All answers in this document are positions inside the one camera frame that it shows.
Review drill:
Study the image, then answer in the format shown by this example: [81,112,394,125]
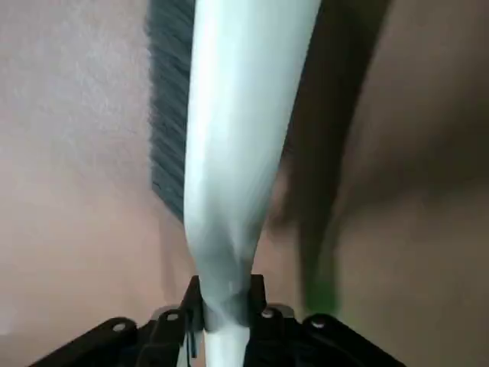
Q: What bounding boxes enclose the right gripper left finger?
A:
[28,275,206,367]

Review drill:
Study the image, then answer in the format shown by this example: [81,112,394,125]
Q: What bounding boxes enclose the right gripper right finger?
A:
[244,274,406,367]

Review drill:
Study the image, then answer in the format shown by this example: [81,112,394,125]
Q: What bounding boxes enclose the white hand brush dark bristles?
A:
[146,0,321,367]

